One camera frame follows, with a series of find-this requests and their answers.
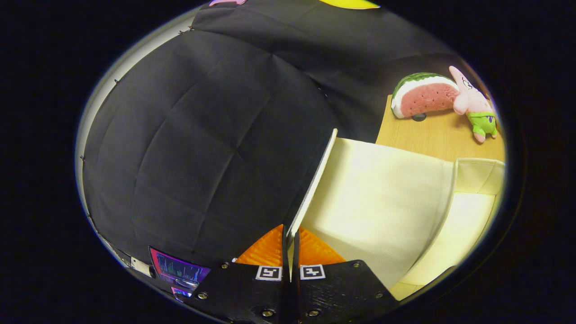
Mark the small white box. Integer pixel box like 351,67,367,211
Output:
130,256,154,278

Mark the black backdrop cloth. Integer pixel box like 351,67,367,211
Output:
81,0,489,282

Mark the watermelon slice plush toy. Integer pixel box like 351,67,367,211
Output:
391,73,460,119

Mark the computer monitor screen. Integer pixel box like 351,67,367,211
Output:
149,247,211,288

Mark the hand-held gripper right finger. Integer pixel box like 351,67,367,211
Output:
291,227,399,324

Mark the pink starfish plush toy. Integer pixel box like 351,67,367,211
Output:
449,66,499,144

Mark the grey fabric storage box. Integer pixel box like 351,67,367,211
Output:
287,128,506,301

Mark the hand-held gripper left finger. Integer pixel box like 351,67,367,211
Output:
185,224,289,324

